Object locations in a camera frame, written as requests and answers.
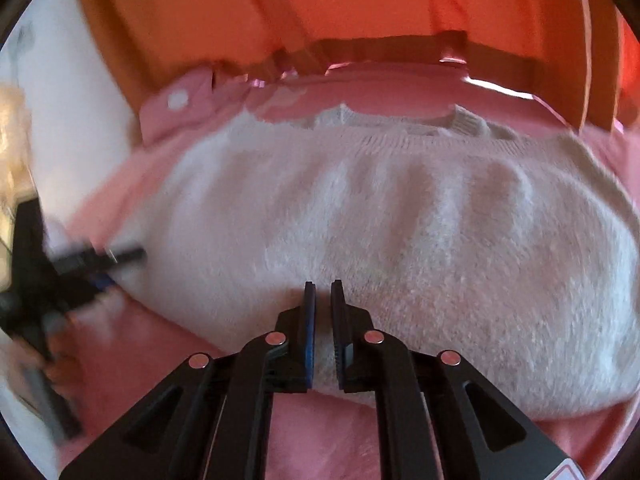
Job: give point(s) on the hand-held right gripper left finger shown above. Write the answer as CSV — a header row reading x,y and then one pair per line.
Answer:
x,y
309,345

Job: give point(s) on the beige sweater with black hearts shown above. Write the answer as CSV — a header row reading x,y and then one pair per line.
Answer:
x,y
400,235

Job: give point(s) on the orange curtain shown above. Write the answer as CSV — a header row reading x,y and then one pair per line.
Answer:
x,y
300,0

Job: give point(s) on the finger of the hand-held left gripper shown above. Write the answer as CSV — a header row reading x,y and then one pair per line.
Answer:
x,y
100,256
95,285

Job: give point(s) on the pale cream cloth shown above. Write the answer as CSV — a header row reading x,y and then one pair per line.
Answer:
x,y
12,160

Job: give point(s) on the pink patterned blanket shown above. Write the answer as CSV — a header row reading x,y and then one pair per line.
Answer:
x,y
165,332

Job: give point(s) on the pink pillow with white dot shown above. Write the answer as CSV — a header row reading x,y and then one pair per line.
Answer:
x,y
165,115

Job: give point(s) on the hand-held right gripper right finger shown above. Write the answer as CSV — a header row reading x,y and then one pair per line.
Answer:
x,y
342,315

